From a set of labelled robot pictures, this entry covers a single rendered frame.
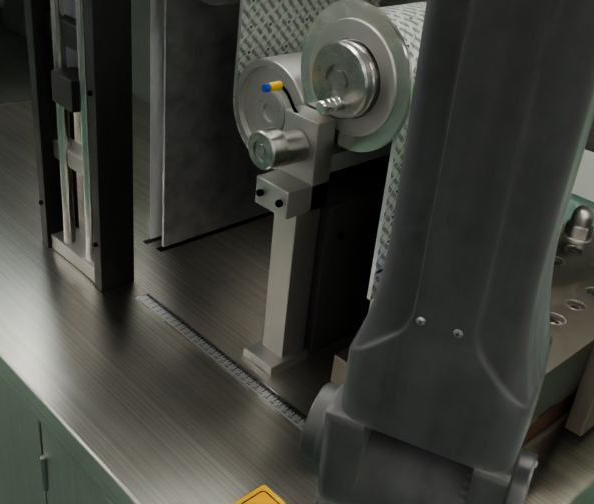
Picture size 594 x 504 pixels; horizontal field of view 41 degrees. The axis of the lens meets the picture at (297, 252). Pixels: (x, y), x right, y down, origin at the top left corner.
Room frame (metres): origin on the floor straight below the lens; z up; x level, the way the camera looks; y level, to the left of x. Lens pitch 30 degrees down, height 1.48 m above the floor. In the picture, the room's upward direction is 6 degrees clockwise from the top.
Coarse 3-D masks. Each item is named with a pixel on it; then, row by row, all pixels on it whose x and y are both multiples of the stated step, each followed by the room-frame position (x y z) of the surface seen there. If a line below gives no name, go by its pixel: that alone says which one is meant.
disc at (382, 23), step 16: (352, 0) 0.77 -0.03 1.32; (320, 16) 0.80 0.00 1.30; (336, 16) 0.78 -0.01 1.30; (352, 16) 0.77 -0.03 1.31; (368, 16) 0.75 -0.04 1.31; (384, 16) 0.74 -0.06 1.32; (320, 32) 0.80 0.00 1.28; (384, 32) 0.74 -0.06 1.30; (304, 48) 0.81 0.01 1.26; (400, 48) 0.73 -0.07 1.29; (304, 64) 0.81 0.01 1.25; (400, 64) 0.72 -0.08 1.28; (304, 80) 0.81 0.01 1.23; (400, 80) 0.72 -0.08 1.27; (400, 96) 0.72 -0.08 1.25; (368, 112) 0.74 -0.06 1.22; (400, 112) 0.72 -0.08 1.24; (384, 128) 0.73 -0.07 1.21; (400, 128) 0.72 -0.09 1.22; (352, 144) 0.75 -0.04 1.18; (368, 144) 0.74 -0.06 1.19; (384, 144) 0.73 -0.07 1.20
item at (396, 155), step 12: (396, 144) 0.72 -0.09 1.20; (396, 156) 0.73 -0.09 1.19; (396, 168) 0.73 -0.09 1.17; (396, 180) 0.73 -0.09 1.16; (384, 192) 0.73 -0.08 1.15; (396, 192) 0.73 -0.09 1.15; (384, 204) 0.72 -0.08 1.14; (384, 216) 0.72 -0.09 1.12; (384, 228) 0.73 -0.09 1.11; (384, 240) 0.73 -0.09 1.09; (384, 252) 0.73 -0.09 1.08; (372, 264) 0.73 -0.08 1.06; (372, 276) 0.72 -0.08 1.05; (372, 288) 0.72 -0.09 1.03
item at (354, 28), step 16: (336, 32) 0.78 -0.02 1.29; (352, 32) 0.76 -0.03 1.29; (368, 32) 0.75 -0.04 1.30; (320, 48) 0.79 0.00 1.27; (384, 48) 0.73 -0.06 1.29; (384, 64) 0.73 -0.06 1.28; (384, 80) 0.73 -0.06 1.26; (384, 96) 0.73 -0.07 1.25; (384, 112) 0.73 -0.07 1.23; (336, 128) 0.77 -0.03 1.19; (352, 128) 0.75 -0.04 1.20; (368, 128) 0.74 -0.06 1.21
